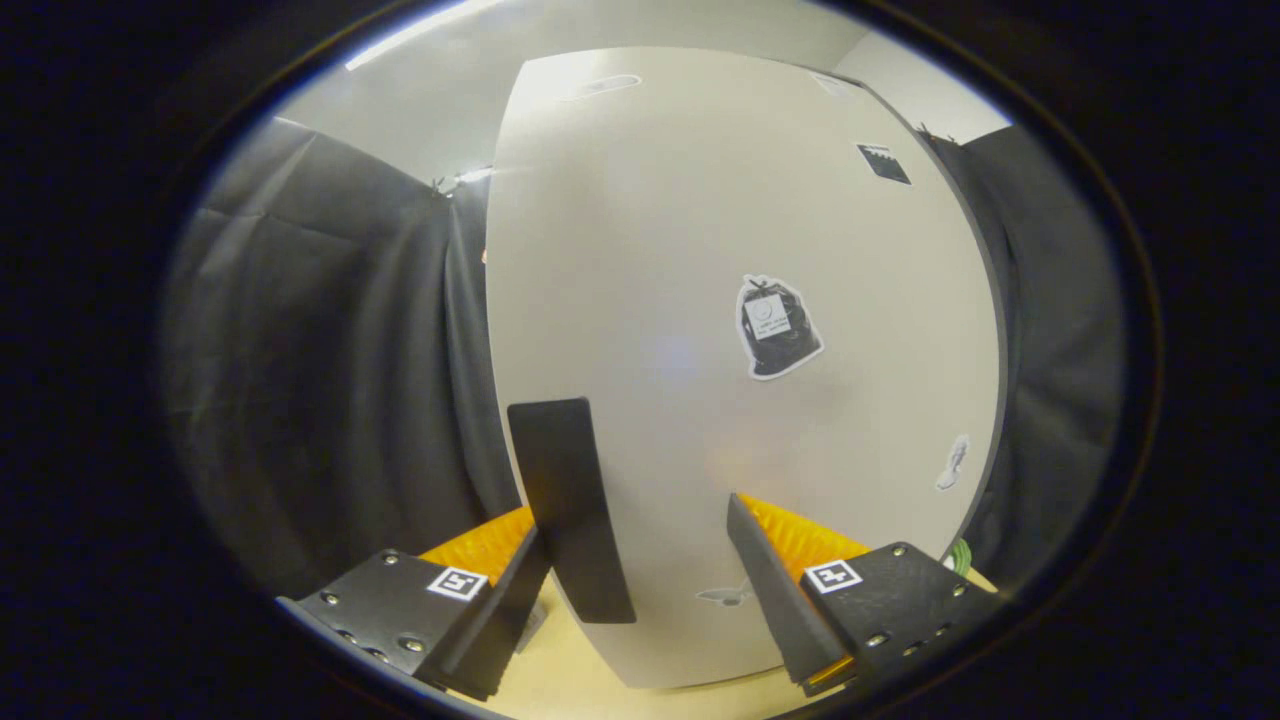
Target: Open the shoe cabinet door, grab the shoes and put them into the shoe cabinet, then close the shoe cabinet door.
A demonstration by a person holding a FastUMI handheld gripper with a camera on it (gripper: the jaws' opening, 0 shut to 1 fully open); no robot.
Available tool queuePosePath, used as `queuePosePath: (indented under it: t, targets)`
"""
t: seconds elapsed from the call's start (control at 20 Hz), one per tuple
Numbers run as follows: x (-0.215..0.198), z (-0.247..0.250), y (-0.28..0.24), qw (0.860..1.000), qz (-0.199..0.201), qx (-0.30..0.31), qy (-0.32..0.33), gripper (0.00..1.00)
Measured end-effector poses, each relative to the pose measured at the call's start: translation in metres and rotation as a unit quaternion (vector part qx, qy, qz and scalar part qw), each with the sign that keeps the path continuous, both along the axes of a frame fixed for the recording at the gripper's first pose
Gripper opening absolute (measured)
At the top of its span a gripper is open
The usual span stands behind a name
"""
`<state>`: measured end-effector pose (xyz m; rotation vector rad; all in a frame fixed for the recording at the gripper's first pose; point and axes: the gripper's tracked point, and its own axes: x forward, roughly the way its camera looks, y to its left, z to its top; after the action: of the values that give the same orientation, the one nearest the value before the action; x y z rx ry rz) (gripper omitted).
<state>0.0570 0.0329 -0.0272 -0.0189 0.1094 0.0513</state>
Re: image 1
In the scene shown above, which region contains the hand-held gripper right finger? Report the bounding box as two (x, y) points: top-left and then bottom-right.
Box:
(726, 492), (1006, 699)

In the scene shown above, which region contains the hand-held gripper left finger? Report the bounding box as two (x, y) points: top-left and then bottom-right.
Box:
(275, 506), (553, 703)

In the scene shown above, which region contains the black door handle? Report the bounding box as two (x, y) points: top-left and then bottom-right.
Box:
(507, 397), (638, 624)

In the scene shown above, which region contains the black backdrop cloth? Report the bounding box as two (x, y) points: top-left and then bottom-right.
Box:
(160, 118), (1126, 601)

